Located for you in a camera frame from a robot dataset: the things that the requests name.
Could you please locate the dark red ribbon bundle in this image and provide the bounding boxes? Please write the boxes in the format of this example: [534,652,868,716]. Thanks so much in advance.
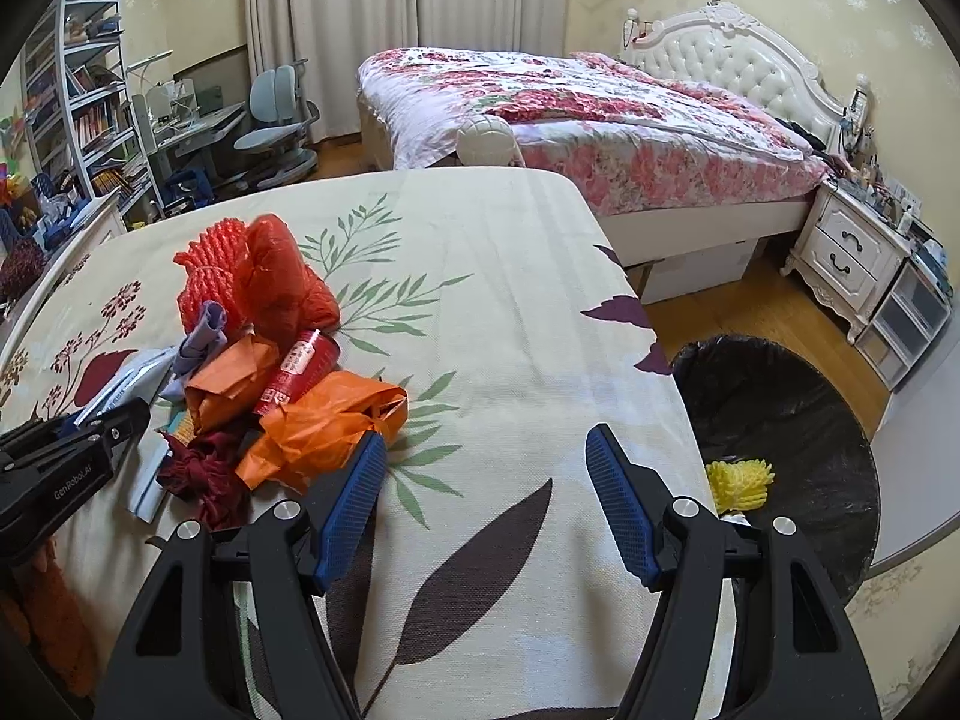
[156,431,251,530]

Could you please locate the yellow foam fruit net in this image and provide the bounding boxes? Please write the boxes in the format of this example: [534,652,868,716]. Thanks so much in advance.
[706,458,776,514]

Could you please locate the lavender paper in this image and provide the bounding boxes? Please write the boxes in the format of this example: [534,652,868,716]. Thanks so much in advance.
[160,301,228,403]

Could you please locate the red foam fruit net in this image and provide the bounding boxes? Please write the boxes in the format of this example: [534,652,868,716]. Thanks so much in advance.
[172,218,247,341]

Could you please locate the orange plastic bag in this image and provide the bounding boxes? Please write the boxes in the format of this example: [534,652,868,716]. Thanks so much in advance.
[236,371,409,494]

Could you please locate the red plastic bag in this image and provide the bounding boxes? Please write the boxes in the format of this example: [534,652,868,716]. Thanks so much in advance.
[233,213,340,348]

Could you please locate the red gold cylindrical can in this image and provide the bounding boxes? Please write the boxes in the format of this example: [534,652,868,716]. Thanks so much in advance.
[254,330,340,416]

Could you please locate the orange paper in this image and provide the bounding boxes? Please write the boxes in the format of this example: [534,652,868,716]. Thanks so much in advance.
[184,335,280,434]

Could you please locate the black lined trash bin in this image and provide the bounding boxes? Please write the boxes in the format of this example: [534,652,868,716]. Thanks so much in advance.
[672,335,880,601]

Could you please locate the dark red knitted item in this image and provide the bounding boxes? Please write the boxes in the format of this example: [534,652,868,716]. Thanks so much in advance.
[0,238,46,302]

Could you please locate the floral leaf bedsheet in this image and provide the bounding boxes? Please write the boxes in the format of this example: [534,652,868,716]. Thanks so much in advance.
[2,167,709,718]

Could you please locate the white curved bookshelf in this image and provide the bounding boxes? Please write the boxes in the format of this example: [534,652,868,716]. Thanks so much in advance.
[20,0,161,229]

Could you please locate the plastic drawer storage unit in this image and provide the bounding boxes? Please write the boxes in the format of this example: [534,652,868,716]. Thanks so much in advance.
[854,259,952,392]

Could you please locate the grey study desk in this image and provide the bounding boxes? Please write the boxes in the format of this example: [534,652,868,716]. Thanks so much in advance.
[148,103,247,184]

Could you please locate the white cardboard box under bed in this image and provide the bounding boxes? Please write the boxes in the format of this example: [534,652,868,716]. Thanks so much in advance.
[641,239,758,304]

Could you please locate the white two-drawer nightstand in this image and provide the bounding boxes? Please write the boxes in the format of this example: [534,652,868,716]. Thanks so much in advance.
[779,179,911,344]

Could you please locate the grey ergonomic desk chair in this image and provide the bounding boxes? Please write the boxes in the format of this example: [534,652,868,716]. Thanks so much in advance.
[231,59,320,192]

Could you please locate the beige pleated curtains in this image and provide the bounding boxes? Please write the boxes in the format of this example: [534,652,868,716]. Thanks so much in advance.
[245,0,568,143]

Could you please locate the white round bedpost knob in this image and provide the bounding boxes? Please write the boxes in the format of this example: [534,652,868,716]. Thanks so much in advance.
[455,114,526,167]

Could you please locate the white tufted double bed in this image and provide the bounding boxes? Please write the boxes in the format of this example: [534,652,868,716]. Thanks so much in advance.
[358,2,844,266]

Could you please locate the pink floral quilt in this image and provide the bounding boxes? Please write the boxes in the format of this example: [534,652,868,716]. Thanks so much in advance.
[358,47,828,218]

